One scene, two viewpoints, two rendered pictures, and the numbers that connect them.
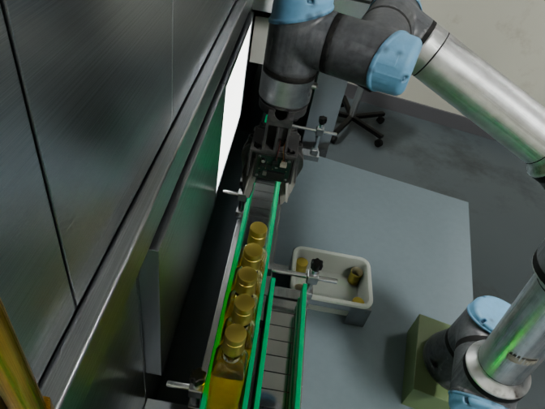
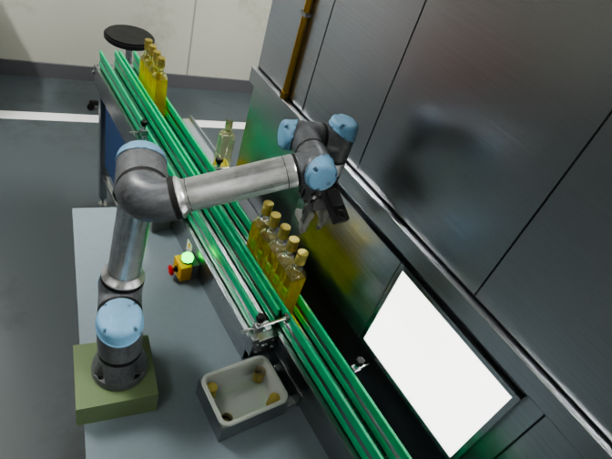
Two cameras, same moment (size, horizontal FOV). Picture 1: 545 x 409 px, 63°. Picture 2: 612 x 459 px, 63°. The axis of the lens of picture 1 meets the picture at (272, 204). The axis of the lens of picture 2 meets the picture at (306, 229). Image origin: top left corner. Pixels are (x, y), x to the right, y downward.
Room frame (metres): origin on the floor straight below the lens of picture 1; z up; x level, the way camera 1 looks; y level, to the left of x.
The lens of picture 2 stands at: (1.41, -0.75, 2.16)
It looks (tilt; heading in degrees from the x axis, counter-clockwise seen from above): 39 degrees down; 137
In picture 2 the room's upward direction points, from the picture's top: 20 degrees clockwise
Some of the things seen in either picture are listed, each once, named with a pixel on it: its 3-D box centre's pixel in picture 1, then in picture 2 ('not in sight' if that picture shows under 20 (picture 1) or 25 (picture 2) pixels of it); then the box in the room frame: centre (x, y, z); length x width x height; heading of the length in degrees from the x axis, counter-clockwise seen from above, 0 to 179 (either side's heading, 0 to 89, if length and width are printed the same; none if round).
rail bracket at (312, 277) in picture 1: (302, 277); (264, 326); (0.69, -0.10, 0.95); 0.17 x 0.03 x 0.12; 92
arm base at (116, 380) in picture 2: (462, 353); (119, 357); (0.61, -0.51, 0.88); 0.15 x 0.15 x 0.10
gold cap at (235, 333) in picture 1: (234, 340); (267, 208); (0.37, 0.01, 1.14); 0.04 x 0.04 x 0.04
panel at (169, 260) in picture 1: (211, 153); (378, 296); (0.82, 0.16, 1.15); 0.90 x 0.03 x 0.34; 2
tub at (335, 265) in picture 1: (328, 284); (242, 394); (0.80, -0.20, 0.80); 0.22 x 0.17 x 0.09; 92
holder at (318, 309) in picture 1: (318, 285); (249, 392); (0.80, -0.17, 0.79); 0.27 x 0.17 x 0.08; 92
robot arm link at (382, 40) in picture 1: (373, 51); (303, 139); (0.58, -0.09, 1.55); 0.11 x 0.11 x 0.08; 75
